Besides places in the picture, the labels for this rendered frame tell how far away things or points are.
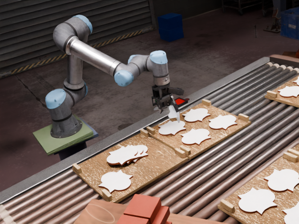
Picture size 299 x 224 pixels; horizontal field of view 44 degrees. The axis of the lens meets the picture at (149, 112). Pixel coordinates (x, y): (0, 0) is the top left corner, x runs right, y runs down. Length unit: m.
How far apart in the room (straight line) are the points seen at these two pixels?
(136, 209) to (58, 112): 1.28
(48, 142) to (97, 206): 0.85
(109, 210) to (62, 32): 0.90
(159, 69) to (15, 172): 2.32
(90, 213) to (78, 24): 0.96
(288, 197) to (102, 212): 0.67
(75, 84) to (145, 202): 1.31
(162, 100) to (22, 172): 2.18
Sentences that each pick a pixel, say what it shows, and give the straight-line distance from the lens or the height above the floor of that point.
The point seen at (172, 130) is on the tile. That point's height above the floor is 0.95.
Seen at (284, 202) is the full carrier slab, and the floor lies 0.94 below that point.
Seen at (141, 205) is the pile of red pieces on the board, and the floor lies 1.32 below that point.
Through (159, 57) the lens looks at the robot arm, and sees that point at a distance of 1.69.
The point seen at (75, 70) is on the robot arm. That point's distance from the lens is 2.05.
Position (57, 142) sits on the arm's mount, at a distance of 2.10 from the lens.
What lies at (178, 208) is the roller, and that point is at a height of 0.91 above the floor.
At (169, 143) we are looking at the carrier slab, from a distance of 1.79.
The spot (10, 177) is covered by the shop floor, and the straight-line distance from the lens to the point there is 3.68.
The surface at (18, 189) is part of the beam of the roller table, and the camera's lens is 1.81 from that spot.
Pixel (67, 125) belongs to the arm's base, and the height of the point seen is 0.96.
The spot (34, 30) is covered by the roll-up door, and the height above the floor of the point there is 0.59.
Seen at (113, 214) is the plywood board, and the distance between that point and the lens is 1.31.
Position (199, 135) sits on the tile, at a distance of 1.81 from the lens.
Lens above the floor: 1.90
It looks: 27 degrees down
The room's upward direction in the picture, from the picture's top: 9 degrees counter-clockwise
